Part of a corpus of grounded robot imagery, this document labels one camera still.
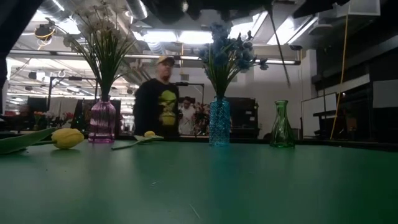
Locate teal textured glass vase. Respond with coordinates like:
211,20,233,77
208,95,231,147

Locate bright ceiling light panel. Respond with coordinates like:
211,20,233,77
141,29,215,44

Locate person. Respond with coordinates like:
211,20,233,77
180,96,197,135
132,55,181,138

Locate round silver air duct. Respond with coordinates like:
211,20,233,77
126,0,149,19

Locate white board panel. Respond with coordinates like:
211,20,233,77
300,92,338,139

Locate yellow artificial tulip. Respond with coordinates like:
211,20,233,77
111,130,165,151
0,126,85,156

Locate green glass vase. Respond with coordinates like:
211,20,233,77
269,100,296,149

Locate black gantry frame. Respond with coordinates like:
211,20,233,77
174,82,205,103
48,76,100,110

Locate red flower bouquet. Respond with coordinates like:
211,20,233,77
32,110,75,129

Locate purple ribbed glass vase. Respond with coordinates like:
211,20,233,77
88,98,118,144

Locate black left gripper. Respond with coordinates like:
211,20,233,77
141,0,276,24

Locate long tube light fixture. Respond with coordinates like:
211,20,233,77
9,49,301,66

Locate thin yellow cable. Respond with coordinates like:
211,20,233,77
330,14,349,140

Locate black cabinet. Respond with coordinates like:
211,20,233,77
229,96,259,139

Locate green table mat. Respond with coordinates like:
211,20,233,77
0,139,398,224

